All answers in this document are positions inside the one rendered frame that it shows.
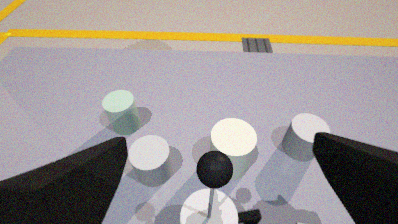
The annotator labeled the glass french press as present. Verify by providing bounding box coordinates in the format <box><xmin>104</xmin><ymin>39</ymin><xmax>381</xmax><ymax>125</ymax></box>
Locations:
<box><xmin>180</xmin><ymin>151</ymin><xmax>262</xmax><ymax>224</ymax></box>

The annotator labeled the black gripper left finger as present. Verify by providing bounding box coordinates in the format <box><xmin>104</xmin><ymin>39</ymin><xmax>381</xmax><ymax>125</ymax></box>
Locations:
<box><xmin>0</xmin><ymin>137</ymin><xmax>128</xmax><ymax>224</ymax></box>

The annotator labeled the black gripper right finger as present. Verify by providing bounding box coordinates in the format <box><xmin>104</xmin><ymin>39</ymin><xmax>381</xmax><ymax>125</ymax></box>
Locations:
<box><xmin>312</xmin><ymin>132</ymin><xmax>398</xmax><ymax>224</ymax></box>

